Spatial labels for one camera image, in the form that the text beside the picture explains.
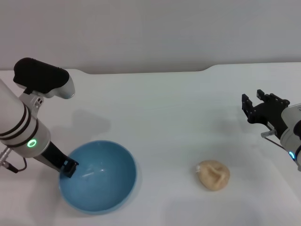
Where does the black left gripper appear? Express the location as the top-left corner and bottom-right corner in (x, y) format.
(40, 142), (79, 178)

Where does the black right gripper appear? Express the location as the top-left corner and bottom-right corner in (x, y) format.
(241, 89), (291, 140)

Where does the blue ceramic bowl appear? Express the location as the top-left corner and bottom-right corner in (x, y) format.
(58, 140), (137, 215)

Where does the beige egg yolk pastry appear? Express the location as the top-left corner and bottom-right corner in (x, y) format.
(195, 160), (230, 192)

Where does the right arm connector cable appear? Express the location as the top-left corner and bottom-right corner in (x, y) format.
(261, 130), (290, 151)

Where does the arm connector cable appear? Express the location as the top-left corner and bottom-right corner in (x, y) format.
(0, 148), (28, 174)
(261, 130), (290, 151)

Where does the left arm connector cable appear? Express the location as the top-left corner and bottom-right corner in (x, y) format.
(0, 148), (28, 174)

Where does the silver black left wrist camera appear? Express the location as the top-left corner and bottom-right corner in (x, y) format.
(13, 57), (75, 118)

